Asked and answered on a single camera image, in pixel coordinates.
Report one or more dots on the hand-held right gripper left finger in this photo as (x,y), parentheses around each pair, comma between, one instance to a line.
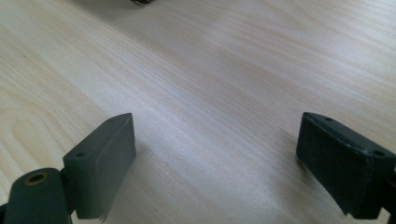
(99,174)

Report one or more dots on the dark object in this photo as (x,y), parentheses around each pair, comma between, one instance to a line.
(141,2)

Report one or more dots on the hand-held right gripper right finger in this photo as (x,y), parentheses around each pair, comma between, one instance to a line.
(339,168)

